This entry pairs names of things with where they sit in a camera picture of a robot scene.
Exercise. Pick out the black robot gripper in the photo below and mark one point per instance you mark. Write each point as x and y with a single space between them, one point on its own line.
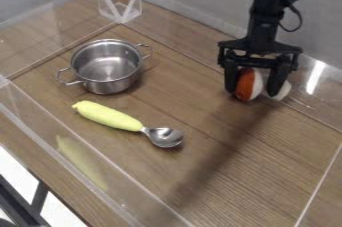
258 50

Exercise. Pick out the red and white toy mushroom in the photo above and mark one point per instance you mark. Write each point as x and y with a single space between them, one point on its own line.
250 86

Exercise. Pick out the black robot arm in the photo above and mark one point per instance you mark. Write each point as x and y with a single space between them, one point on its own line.
281 9

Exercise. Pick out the silver metal pot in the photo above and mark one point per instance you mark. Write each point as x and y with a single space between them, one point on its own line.
106 66

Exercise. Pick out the spoon with yellow handle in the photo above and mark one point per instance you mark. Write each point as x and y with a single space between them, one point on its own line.
164 137

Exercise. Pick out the black metal table frame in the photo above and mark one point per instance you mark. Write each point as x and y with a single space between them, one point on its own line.
25 214

